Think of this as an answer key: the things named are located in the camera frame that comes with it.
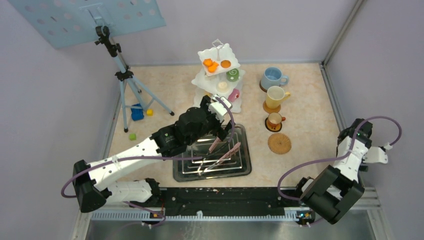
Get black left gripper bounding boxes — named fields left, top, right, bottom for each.
left=186, top=95, right=236, bottom=146

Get metal tongs with pink tips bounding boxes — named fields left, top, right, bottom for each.
left=196, top=138, right=241, bottom=176

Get stainless steel tray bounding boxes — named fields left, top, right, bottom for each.
left=173, top=124, right=252, bottom=183

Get white round bun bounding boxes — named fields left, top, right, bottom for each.
left=216, top=81, right=229, bottom=93

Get pink cake slice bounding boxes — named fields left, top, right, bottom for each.
left=227, top=88, right=240, bottom=103

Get orange fish cake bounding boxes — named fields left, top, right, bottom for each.
left=202, top=58, right=214, bottom=67
left=207, top=61, right=219, bottom=73

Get green roll cake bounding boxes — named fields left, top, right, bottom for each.
left=225, top=68, right=240, bottom=82

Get orange round cookie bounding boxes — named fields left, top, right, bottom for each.
left=220, top=60, right=232, bottom=69

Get brown coaster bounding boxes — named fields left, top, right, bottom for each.
left=262, top=101, right=281, bottom=114
left=259, top=82, right=267, bottom=93

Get brown coaster back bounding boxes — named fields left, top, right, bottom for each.
left=259, top=82, right=267, bottom=93

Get dark printed coaster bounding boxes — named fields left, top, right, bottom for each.
left=264, top=117, right=283, bottom=133

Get brown mug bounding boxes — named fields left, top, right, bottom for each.
left=268, top=112, right=286, bottom=124

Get yellow mug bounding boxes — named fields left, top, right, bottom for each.
left=265, top=86, right=291, bottom=109

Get woven coaster front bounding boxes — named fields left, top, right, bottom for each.
left=267, top=133, right=292, bottom=155

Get blue mug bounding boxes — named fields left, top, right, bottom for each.
left=260, top=67, right=290, bottom=90

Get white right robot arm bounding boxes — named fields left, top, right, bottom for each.
left=293, top=118, right=373, bottom=225

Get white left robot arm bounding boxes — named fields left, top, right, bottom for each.
left=67, top=94, right=235, bottom=213

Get yellow toy block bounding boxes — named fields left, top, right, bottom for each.
left=146, top=109, right=154, bottom=117

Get white three-tier dessert stand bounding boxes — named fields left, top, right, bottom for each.
left=191, top=39, right=246, bottom=113

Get blue toy block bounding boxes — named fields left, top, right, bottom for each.
left=130, top=103, right=145, bottom=121

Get green toy block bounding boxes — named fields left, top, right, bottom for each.
left=128, top=133, right=137, bottom=141

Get light blue music stand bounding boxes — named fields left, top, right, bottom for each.
left=10, top=0, right=174, bottom=132

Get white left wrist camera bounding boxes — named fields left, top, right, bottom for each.
left=208, top=94, right=233, bottom=123

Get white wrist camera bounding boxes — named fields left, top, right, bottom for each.
left=362, top=143, right=393, bottom=164
left=208, top=94, right=233, bottom=123

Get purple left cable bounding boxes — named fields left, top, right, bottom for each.
left=60, top=95, right=236, bottom=229

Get purple cable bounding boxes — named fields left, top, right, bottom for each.
left=277, top=115, right=403, bottom=229
left=60, top=95, right=236, bottom=229

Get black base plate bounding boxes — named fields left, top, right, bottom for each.
left=129, top=186, right=314, bottom=219

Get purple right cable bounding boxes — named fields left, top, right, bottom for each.
left=277, top=115, right=403, bottom=229

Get white cable duct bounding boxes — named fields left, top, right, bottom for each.
left=91, top=209, right=298, bottom=222

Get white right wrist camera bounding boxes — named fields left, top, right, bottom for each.
left=362, top=143, right=393, bottom=164

